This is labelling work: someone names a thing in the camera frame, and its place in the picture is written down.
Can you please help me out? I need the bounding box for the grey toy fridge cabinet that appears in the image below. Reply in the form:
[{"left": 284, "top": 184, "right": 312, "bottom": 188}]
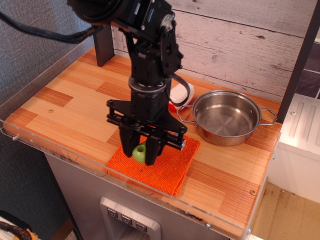
[{"left": 45, "top": 154, "right": 227, "bottom": 240}]

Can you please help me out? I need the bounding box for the green handled grey spatula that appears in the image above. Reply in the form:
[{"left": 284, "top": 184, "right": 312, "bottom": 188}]
[{"left": 132, "top": 142, "right": 146, "bottom": 164}]

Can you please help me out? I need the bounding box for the white and red toy sushi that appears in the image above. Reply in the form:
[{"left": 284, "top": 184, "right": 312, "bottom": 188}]
[{"left": 170, "top": 83, "right": 195, "bottom": 105}]

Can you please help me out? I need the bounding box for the dark vertical post left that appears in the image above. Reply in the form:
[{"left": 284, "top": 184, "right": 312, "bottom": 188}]
[{"left": 93, "top": 25, "right": 115, "bottom": 67}]

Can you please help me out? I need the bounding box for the dark vertical post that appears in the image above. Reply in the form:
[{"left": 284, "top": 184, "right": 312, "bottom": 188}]
[
  {"left": 93, "top": 25, "right": 115, "bottom": 67},
  {"left": 277, "top": 0, "right": 320, "bottom": 124}
]

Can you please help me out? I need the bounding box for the stainless steel pot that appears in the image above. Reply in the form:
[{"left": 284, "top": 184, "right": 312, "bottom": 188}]
[{"left": 176, "top": 90, "right": 278, "bottom": 147}]

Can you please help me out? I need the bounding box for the dark vertical post right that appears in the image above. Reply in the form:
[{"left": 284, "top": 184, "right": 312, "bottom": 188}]
[{"left": 277, "top": 0, "right": 320, "bottom": 124}]

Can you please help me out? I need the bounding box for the clear acrylic table guard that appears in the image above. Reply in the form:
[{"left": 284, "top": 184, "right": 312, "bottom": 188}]
[{"left": 4, "top": 48, "right": 281, "bottom": 240}]

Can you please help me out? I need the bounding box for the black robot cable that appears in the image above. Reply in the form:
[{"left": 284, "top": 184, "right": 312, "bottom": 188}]
[{"left": 0, "top": 11, "right": 192, "bottom": 106}]

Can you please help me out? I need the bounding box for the yellow and black object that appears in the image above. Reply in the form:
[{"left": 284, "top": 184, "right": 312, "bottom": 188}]
[{"left": 0, "top": 221, "right": 39, "bottom": 240}]

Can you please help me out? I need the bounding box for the white toy cabinet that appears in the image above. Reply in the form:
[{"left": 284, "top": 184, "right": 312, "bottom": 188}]
[{"left": 267, "top": 94, "right": 320, "bottom": 203}]

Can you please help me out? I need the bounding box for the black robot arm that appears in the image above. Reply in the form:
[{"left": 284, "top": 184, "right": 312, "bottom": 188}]
[{"left": 68, "top": 0, "right": 189, "bottom": 166}]

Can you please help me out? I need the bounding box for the orange knitted towel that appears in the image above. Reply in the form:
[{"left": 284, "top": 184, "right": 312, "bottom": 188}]
[{"left": 105, "top": 136, "right": 201, "bottom": 196}]

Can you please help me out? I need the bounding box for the silver dispenser button panel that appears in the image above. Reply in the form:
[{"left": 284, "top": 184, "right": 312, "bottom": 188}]
[{"left": 99, "top": 196, "right": 162, "bottom": 240}]

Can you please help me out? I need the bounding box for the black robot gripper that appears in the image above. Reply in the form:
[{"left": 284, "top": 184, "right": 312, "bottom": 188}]
[{"left": 106, "top": 77, "right": 187, "bottom": 166}]

